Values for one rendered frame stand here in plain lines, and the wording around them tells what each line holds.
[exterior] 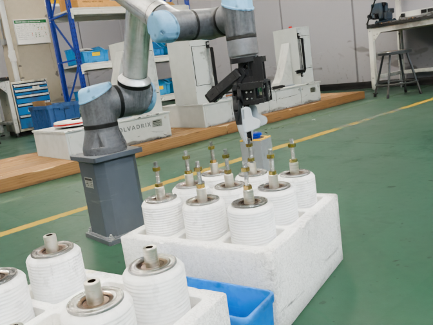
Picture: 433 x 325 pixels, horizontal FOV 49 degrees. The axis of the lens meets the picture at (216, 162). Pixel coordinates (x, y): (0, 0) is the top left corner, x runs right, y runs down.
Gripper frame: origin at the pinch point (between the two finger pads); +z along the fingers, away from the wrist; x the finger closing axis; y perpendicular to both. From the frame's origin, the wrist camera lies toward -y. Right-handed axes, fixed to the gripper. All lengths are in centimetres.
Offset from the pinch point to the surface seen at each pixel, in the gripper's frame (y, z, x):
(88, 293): 1, 8, -69
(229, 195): 0.4, 10.6, -16.1
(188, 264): -4.9, 21.4, -30.7
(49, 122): -339, 16, 299
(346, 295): 24.5, 34.8, -14.4
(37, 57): -470, -68, 440
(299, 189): 14.2, 12.4, -6.3
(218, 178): -8.3, 10.3, -1.8
